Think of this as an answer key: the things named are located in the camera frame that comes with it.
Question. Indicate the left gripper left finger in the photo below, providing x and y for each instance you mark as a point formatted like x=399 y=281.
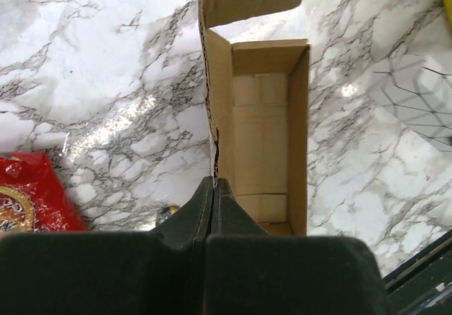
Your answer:
x=142 y=272

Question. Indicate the yellow utility knife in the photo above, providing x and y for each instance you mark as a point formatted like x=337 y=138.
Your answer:
x=165 y=213

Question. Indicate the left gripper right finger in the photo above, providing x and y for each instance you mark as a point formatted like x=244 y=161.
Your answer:
x=248 y=271

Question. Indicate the brown cardboard express box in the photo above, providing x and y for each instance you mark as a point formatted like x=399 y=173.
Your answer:
x=257 y=105

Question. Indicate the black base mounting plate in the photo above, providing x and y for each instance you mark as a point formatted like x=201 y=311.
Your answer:
x=422 y=285

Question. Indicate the red snack bag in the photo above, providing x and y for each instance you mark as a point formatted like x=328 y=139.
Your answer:
x=32 y=197

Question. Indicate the white geometric patterned box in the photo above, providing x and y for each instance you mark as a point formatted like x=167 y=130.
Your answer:
x=416 y=90

